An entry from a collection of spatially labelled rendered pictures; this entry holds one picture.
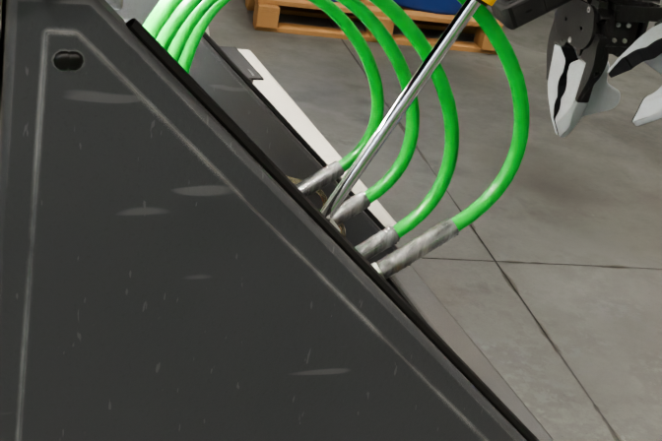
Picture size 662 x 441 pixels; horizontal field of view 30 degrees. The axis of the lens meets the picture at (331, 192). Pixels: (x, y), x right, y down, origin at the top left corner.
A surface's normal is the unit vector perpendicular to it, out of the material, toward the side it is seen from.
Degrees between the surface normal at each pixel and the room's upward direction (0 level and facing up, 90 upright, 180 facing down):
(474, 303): 0
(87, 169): 90
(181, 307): 90
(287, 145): 90
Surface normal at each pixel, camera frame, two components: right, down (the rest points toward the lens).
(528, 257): 0.15, -0.91
